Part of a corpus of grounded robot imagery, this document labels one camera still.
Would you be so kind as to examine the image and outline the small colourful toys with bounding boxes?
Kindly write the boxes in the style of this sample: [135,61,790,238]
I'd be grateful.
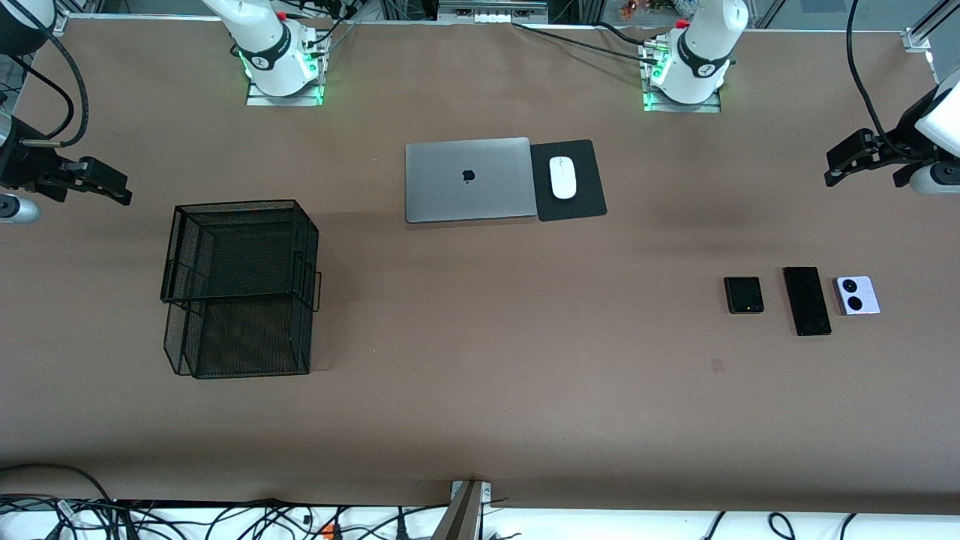
[621,0,676,20]

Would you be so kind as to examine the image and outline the black mouse pad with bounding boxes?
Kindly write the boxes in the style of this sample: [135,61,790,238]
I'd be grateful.
[529,139,608,222]

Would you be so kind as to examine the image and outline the black base cable bundle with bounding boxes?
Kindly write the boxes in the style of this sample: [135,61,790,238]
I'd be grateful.
[296,0,376,50]

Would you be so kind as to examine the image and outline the aluminium frame rail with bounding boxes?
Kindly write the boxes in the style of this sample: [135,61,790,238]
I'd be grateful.
[54,9,102,35]

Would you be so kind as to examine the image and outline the lavender flip phone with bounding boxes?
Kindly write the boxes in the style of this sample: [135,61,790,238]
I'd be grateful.
[834,276,881,317]

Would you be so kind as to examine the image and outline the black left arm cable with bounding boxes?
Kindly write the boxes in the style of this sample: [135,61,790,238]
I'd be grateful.
[846,0,912,158]

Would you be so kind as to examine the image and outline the long black table cable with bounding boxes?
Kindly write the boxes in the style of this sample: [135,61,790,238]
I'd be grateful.
[511,22,661,62]

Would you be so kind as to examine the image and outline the short black table cable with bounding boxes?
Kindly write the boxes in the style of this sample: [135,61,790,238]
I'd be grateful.
[596,21,662,47]

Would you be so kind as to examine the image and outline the small black flip phone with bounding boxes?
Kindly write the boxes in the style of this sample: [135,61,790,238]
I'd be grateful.
[724,276,765,315]

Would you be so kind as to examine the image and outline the aluminium frame profile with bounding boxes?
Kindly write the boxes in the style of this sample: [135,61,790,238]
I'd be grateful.
[904,0,960,52]

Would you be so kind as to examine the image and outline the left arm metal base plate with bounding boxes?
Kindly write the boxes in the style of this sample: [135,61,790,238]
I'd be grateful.
[641,41,722,113]

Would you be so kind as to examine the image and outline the silver closed laptop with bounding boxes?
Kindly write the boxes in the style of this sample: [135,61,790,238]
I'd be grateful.
[405,137,539,224]

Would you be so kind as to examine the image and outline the grey power strip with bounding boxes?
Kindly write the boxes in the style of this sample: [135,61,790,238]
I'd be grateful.
[437,0,549,25]

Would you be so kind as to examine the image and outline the black mesh two-tier tray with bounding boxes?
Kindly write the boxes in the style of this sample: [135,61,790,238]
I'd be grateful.
[160,199,323,380]

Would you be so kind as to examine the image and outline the white computer mouse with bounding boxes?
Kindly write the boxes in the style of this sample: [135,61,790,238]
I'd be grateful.
[549,156,578,200]

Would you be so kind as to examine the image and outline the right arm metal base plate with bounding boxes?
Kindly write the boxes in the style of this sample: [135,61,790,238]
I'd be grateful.
[246,34,325,107]

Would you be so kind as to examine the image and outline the grey curved cable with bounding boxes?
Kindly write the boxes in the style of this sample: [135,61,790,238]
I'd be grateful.
[0,463,115,503]

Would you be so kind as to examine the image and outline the tall black smartphone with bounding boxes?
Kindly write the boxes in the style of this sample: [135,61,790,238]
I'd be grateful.
[783,266,833,337]

